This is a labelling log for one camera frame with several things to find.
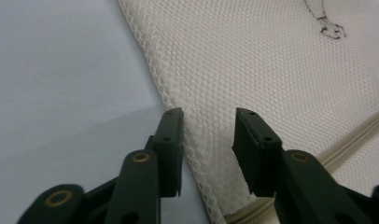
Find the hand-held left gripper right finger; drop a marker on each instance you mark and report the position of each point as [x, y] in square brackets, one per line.
[257, 161]

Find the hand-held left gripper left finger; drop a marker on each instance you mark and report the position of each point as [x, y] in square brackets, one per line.
[170, 155]

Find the cream mesh laundry bag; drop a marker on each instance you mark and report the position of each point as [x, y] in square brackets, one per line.
[240, 62]

